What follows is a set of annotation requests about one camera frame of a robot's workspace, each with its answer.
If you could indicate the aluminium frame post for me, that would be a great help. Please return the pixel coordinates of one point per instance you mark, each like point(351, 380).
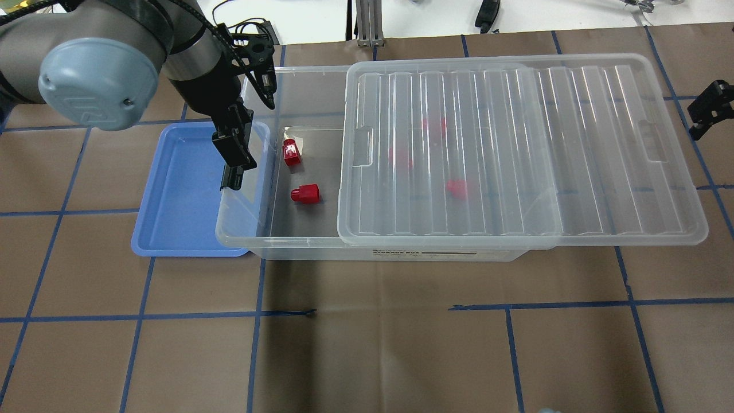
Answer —
point(368, 26)

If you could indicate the red block near tray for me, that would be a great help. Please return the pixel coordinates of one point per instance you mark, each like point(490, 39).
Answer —
point(306, 194)

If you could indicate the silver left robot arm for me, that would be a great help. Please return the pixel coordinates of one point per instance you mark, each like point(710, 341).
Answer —
point(98, 65)

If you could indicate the blue plastic tray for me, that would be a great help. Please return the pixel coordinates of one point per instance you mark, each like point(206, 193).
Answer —
point(179, 210)

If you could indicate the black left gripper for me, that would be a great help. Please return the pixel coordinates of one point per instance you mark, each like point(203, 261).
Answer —
point(205, 87)

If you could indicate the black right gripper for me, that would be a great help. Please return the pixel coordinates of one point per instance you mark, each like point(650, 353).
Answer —
point(713, 107)

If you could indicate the red block under lid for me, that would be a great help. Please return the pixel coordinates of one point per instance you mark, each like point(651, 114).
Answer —
point(457, 189)
point(434, 127)
point(400, 160)

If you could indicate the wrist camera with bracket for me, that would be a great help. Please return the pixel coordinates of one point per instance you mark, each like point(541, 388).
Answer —
point(250, 49)

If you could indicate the black power adapter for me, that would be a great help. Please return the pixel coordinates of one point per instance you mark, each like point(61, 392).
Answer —
point(486, 15)

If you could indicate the brown paper table cover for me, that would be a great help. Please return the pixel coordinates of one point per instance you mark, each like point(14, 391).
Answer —
point(89, 326)

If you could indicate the red block with white label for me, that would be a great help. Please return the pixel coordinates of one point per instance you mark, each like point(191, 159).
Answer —
point(291, 152)

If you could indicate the clear plastic storage box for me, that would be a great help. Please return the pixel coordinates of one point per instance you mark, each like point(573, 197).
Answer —
point(345, 119)

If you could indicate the clear ribbed box lid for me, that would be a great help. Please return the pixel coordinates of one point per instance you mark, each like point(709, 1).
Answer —
point(613, 158)

